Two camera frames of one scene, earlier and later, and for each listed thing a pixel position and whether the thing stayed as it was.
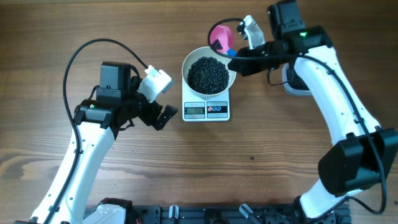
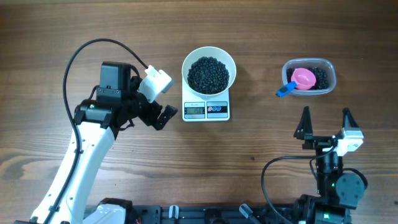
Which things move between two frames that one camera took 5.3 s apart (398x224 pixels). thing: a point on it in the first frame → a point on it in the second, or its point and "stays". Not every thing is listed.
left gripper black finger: x=163 y=117 stays
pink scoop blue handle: x=223 y=38 → x=302 y=78
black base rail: x=231 y=214 stays
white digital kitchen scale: x=201 y=109 stays
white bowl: x=206 y=73 stays
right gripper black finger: x=240 y=65 → x=304 y=130
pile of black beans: x=208 y=75 stays
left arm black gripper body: x=140 y=107 stays
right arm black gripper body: x=265 y=49 → x=328 y=164
